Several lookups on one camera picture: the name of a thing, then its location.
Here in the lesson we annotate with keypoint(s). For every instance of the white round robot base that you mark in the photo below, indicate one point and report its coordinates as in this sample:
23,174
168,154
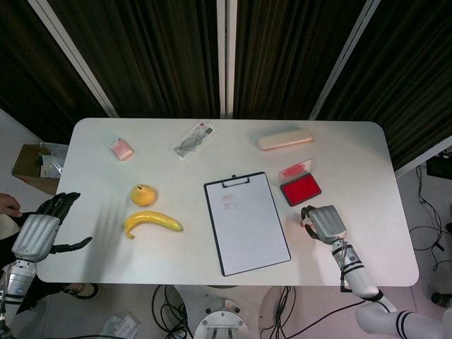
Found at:
226,323

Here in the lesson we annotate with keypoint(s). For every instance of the pink packet in plastic wrap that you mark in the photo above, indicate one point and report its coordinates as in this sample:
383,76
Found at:
122,150

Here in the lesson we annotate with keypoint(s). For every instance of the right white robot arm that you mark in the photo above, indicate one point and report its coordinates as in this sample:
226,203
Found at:
360,279

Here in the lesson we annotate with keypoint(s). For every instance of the yellow banana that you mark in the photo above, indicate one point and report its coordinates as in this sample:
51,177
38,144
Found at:
152,219

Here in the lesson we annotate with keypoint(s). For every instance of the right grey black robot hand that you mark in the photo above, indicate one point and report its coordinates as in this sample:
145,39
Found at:
326,224

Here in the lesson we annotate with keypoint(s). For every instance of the dark pleated curtain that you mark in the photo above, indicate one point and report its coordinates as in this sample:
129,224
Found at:
148,53
409,70
31,70
286,53

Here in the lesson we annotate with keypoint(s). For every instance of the brown cardboard box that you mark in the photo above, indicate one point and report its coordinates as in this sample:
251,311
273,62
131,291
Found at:
26,162

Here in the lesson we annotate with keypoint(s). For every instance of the white paper sheet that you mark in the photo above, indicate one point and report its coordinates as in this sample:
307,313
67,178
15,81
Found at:
247,229

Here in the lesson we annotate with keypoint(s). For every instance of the beige black shoe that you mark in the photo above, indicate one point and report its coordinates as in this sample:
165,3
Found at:
83,290

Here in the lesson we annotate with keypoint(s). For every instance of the clear plastic bags on floor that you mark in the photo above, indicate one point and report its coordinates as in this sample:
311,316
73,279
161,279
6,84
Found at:
121,326

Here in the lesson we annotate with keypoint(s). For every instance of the black equipment box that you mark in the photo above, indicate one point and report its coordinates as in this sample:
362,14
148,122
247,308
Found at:
439,166

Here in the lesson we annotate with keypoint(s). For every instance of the bystander bare hand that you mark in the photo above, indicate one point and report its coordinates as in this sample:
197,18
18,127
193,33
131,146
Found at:
8,205

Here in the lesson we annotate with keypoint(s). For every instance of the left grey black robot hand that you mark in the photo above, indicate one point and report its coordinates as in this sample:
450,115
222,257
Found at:
33,236

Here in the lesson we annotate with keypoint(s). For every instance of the red ink pad clear lid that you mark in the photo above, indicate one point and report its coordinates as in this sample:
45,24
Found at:
301,190

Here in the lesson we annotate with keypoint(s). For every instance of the clear printed plastic bag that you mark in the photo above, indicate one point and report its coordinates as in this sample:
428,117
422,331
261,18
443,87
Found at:
192,141

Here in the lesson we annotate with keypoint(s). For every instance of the yellow pear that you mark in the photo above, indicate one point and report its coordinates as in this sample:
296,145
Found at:
144,196

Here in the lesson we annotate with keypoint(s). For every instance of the black clipboard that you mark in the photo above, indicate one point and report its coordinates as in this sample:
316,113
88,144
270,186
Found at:
221,263

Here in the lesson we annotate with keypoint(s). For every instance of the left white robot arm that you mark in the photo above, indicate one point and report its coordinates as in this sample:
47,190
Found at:
16,279

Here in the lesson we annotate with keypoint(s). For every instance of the beige pencil case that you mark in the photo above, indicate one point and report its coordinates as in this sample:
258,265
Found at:
285,140

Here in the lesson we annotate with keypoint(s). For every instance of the white partition post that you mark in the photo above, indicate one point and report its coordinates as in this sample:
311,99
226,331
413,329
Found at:
226,56
342,60
420,160
74,58

